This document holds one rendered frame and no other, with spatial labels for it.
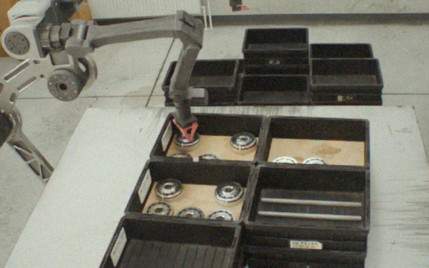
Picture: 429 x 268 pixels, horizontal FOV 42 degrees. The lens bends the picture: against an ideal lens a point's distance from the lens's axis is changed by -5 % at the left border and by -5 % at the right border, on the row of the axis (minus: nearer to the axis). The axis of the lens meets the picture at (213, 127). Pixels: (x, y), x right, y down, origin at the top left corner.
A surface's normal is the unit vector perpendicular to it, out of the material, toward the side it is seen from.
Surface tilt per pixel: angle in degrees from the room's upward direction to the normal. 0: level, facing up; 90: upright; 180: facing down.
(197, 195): 0
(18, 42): 90
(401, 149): 0
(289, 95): 0
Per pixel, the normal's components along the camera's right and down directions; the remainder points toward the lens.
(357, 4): -0.14, 0.58
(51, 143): -0.10, -0.81
